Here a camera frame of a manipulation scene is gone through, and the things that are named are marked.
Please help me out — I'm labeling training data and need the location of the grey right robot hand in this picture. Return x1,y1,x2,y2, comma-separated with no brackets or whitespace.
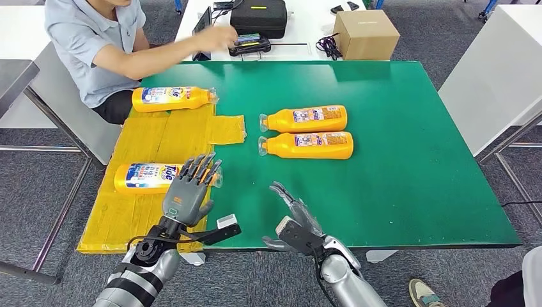
261,181,327,254

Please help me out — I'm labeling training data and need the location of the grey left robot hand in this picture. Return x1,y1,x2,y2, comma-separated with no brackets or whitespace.
162,152,223,228

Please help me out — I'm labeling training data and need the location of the person's hand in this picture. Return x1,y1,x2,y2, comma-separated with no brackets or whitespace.
199,24,239,52

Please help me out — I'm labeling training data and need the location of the orange detergent bottle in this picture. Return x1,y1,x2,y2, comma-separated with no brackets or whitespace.
131,86,219,114
258,131,354,161
113,162,224,195
258,104,348,134

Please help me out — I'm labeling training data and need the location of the black tablet on stand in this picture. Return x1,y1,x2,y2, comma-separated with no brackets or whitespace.
191,6,213,61

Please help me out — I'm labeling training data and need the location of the black handheld controller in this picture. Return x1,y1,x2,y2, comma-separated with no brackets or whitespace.
228,33,272,57

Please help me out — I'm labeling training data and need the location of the black carrying case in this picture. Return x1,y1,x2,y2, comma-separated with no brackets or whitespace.
229,0,288,40

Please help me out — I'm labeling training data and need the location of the yellow taped cardboard mat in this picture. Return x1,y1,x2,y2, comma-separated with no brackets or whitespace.
77,101,248,255

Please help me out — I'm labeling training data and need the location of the white table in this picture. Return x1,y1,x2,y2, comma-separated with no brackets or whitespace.
438,4,542,157
174,0,391,62
0,6,58,129

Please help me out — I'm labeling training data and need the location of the white bench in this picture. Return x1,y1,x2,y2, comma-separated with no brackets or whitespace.
28,42,123,166

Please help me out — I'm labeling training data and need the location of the person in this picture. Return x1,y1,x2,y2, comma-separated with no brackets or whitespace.
408,246,542,307
44,0,239,125

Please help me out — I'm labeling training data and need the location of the brown cardboard box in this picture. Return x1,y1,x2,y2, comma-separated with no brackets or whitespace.
332,10,401,61

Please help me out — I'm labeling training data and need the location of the blue wheeled cart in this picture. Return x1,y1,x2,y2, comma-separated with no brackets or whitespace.
462,0,500,22

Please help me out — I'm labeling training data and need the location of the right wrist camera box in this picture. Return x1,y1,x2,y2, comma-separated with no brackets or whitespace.
275,216,328,258

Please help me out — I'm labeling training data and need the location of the black power adapter cable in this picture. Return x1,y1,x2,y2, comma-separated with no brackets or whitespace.
213,0,247,26

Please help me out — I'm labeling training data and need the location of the black cable bundle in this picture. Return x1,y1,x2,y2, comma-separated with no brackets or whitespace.
315,33,344,61

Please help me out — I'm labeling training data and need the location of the metal table frame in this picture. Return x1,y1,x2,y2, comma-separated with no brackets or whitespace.
476,110,542,229
0,86,95,286

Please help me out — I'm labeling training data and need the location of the black floor cable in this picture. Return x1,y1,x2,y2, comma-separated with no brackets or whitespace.
501,200,542,209

